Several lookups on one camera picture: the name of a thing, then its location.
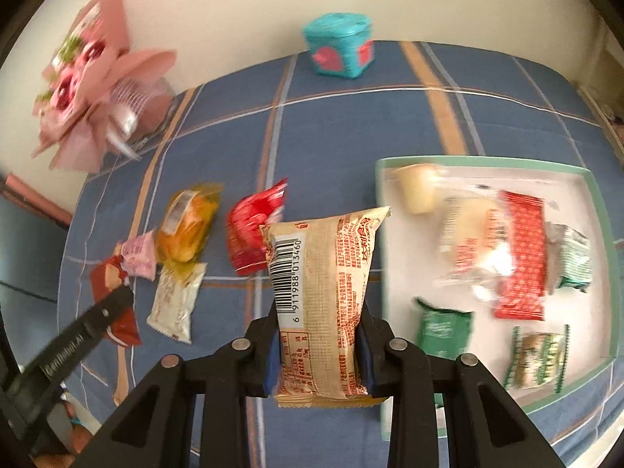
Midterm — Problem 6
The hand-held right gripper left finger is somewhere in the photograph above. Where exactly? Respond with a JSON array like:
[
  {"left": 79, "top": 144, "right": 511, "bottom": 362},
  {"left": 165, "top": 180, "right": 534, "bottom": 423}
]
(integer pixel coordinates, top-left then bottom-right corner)
[{"left": 95, "top": 302, "right": 284, "bottom": 468}]

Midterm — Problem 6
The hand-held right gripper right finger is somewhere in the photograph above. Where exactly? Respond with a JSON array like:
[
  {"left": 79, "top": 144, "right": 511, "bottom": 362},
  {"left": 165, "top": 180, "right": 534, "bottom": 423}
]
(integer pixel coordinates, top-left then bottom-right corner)
[{"left": 358, "top": 302, "right": 551, "bottom": 468}]

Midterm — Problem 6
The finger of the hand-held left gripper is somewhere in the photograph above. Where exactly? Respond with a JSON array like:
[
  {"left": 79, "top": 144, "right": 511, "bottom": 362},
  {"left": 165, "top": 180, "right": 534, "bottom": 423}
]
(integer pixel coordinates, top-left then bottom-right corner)
[{"left": 92, "top": 284, "right": 135, "bottom": 332}]

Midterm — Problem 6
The dark red snack packet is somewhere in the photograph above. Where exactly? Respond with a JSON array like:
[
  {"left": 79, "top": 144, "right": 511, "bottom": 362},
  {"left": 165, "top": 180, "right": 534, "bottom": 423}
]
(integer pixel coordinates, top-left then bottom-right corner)
[{"left": 89, "top": 255, "right": 142, "bottom": 348}]

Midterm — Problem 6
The pink snack packet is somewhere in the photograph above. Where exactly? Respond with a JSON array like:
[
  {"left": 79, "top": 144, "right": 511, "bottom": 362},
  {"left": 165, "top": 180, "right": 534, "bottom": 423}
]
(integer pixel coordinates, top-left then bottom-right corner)
[{"left": 116, "top": 230, "right": 158, "bottom": 281}]

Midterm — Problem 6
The small white snack packet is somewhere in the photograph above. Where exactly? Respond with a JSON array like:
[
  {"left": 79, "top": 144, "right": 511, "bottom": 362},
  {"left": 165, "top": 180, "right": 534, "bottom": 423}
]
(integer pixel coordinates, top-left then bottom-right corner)
[{"left": 146, "top": 261, "right": 208, "bottom": 345}]

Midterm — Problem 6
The dark green snack packet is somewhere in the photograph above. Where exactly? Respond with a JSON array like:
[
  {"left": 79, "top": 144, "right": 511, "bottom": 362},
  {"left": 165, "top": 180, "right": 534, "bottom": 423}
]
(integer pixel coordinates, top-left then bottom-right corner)
[{"left": 413, "top": 297, "right": 475, "bottom": 362}]

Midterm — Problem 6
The beige cake packet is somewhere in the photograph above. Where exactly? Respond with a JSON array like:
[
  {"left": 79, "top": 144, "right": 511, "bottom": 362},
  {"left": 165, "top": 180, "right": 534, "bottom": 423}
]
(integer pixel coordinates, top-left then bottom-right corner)
[{"left": 263, "top": 206, "right": 392, "bottom": 408}]

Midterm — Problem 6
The clear orange bread packet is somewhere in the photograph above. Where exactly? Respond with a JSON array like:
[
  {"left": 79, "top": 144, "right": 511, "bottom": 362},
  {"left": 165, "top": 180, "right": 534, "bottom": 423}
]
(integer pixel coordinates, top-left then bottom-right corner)
[{"left": 155, "top": 183, "right": 225, "bottom": 266}]

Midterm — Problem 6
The small bright red snack packet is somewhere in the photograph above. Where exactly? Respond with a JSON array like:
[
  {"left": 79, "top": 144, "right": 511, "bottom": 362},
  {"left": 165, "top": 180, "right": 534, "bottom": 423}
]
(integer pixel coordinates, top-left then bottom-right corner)
[{"left": 225, "top": 179, "right": 288, "bottom": 276}]

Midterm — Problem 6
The clear white bun packet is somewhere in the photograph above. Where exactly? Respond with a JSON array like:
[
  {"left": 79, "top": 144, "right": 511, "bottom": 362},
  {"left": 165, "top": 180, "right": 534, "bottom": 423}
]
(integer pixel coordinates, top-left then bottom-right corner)
[{"left": 434, "top": 195, "right": 512, "bottom": 303}]

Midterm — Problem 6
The green striped snack packet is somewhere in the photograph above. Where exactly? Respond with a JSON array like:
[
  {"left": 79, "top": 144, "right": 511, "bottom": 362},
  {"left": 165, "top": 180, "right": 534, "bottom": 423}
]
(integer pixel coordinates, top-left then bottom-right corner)
[{"left": 504, "top": 324, "right": 571, "bottom": 395}]

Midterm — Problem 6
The red patterned snack packet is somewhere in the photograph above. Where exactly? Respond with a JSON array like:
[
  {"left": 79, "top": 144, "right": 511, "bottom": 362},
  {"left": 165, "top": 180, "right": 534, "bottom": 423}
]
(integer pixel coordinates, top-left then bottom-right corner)
[{"left": 492, "top": 190, "right": 547, "bottom": 321}]

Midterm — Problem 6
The green-rimmed white tray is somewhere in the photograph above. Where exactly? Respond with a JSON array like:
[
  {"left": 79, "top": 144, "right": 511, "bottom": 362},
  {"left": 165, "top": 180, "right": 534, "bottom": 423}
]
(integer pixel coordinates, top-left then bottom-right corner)
[{"left": 375, "top": 156, "right": 616, "bottom": 438}]

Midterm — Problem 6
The green and white snack packet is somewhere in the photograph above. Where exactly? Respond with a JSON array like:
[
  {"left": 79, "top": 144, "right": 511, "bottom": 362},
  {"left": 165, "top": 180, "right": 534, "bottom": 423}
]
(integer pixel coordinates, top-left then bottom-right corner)
[{"left": 543, "top": 222, "right": 593, "bottom": 293}]

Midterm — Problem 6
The person's left hand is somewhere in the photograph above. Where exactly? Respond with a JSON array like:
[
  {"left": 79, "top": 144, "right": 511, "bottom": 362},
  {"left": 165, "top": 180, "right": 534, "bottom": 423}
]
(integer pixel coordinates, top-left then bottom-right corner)
[{"left": 29, "top": 397, "right": 101, "bottom": 468}]

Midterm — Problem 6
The pink board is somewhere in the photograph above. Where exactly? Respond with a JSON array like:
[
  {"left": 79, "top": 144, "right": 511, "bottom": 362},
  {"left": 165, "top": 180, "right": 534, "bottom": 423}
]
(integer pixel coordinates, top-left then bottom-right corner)
[{"left": 0, "top": 173, "right": 74, "bottom": 227}]

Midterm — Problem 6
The glass vase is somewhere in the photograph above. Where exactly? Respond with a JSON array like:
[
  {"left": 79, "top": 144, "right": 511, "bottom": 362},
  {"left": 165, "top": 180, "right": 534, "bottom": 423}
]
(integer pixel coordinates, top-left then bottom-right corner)
[{"left": 105, "top": 78, "right": 179, "bottom": 157}]

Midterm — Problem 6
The pink rose bouquet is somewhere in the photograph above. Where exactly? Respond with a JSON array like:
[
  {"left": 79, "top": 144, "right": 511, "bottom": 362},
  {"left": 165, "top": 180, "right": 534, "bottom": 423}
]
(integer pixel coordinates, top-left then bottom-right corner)
[{"left": 29, "top": 0, "right": 179, "bottom": 174}]

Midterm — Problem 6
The blue plaid tablecloth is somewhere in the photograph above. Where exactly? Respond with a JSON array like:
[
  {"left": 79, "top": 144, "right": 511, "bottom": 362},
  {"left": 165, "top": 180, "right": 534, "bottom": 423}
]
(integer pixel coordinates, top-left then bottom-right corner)
[{"left": 56, "top": 39, "right": 624, "bottom": 468}]

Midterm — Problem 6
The teal tin box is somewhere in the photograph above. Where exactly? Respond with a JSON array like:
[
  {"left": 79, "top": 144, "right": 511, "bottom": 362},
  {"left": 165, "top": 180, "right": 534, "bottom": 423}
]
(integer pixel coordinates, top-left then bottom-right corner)
[{"left": 302, "top": 14, "right": 375, "bottom": 79}]

